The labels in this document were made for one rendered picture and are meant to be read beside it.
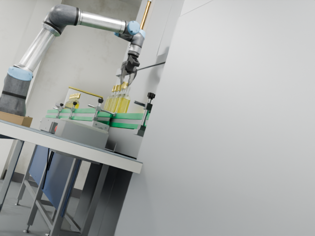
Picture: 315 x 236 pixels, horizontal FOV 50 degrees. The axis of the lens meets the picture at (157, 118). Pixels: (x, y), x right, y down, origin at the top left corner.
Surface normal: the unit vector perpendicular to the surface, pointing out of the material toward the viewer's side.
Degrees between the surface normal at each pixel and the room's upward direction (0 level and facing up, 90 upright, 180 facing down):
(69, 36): 90
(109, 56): 90
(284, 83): 90
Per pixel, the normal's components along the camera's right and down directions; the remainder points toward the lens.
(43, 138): 0.18, -0.07
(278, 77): -0.84, -0.31
